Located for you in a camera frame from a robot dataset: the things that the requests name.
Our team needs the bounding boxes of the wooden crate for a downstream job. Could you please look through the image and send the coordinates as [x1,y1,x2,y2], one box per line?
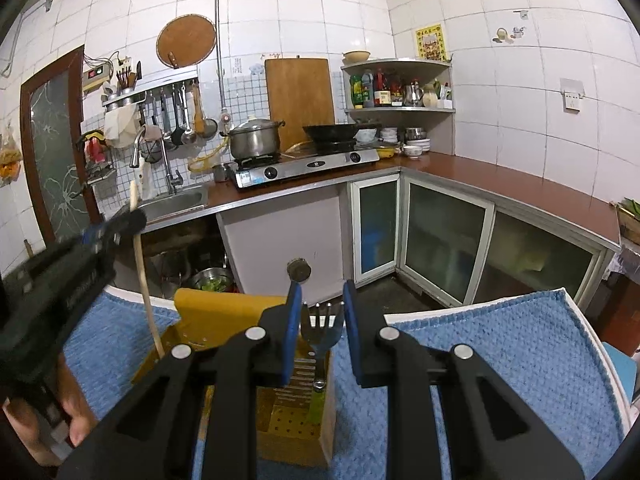
[612,199,640,246]

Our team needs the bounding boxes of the person's left hand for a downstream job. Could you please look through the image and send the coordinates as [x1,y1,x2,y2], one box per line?
[0,357,101,467]

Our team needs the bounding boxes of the white cloth bag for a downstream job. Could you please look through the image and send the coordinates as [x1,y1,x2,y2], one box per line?
[104,107,142,148]

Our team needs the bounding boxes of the wire strainer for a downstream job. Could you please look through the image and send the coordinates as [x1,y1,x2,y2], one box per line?
[137,105,166,163]

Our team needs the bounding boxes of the blue towel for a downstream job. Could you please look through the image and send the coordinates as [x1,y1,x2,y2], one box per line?
[62,290,626,480]

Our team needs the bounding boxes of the black ladle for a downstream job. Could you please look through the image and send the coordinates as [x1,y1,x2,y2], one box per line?
[170,87,185,147]

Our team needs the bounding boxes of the green utensil handle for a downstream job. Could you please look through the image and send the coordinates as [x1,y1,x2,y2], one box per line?
[306,387,326,426]

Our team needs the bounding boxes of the yellow wall poster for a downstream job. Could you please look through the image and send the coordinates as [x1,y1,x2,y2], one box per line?
[414,23,447,61]

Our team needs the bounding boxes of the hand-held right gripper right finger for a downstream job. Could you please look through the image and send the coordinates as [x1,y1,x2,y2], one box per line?
[342,280,586,480]

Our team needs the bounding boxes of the metal fork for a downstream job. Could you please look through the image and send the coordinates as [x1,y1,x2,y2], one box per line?
[300,301,346,391]

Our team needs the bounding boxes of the narrow glass cabinet door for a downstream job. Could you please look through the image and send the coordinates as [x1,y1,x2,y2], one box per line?
[350,175,401,288]

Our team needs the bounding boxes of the steel pot with lid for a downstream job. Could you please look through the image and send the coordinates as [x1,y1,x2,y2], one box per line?
[227,116,286,161]

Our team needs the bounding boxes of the wooden cutting board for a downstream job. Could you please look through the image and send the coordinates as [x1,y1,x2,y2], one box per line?
[264,57,337,153]

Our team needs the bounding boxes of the yellow utensil holder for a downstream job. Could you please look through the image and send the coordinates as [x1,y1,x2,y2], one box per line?
[132,287,337,468]

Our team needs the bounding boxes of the wooden spatula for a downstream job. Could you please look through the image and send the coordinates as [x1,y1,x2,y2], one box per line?
[192,82,207,133]

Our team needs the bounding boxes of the steel wall rack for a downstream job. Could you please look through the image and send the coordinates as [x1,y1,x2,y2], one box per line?
[102,77,200,108]

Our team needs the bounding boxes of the brown framed glass door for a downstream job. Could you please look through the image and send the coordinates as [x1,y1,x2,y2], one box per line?
[20,45,103,246]

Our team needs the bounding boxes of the wide glass cabinet door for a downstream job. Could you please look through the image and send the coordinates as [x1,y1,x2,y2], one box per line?
[400,177,496,308]
[470,207,608,306]

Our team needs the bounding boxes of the steel faucet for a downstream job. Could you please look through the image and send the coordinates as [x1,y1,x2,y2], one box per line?
[130,127,183,196]

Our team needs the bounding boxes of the pale wooden chopstick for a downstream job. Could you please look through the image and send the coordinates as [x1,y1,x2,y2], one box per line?
[129,180,166,361]

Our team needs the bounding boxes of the dark sauce bottle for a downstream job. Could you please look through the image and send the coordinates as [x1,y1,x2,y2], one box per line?
[374,67,392,107]

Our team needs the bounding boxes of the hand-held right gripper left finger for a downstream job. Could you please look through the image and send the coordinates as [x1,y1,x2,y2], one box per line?
[57,282,304,480]

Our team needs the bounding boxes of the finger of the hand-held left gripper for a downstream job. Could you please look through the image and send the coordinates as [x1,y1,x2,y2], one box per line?
[82,207,148,261]

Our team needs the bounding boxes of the beige switch box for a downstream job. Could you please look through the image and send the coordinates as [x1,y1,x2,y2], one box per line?
[82,62,113,93]

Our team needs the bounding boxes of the steel water pipe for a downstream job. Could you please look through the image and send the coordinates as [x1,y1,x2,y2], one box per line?
[215,0,226,121]

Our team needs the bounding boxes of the red plastic bag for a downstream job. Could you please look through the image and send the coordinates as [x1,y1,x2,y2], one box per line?
[77,130,108,161]

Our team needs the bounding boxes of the steel gas stove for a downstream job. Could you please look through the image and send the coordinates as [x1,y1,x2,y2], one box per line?
[231,142,381,191]

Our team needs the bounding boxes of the grey corner shelf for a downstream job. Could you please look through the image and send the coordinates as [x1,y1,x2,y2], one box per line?
[341,57,457,157]

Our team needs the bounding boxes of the yellow hose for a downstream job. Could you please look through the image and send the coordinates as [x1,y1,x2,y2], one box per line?
[187,135,231,173]

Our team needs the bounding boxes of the black wok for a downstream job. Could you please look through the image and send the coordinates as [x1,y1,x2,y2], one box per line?
[301,122,361,143]

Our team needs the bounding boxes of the steel basin with greens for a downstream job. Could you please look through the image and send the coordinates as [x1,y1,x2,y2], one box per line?
[185,267,236,293]

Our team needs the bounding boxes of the hanging plastic bag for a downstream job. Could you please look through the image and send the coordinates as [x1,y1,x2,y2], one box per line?
[0,125,21,186]

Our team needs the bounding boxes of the steel ladle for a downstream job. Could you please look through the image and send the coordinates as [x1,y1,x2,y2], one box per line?
[179,85,197,145]

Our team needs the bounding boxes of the white wall socket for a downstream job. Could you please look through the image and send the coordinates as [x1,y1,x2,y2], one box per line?
[560,78,586,112]

